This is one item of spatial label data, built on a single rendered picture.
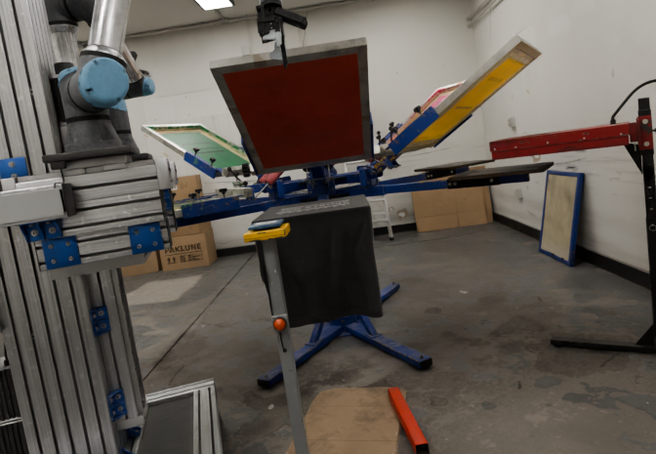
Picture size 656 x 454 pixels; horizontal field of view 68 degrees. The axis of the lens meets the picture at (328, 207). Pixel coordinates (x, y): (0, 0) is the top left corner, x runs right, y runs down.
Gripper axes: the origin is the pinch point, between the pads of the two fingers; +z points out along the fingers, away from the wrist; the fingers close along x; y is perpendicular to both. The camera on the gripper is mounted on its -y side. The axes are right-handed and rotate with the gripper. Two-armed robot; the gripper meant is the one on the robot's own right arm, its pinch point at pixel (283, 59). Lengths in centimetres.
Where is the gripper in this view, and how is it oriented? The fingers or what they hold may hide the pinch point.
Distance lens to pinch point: 170.0
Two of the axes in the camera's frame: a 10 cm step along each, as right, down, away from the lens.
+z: 1.3, 9.7, -1.9
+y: -9.9, 1.4, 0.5
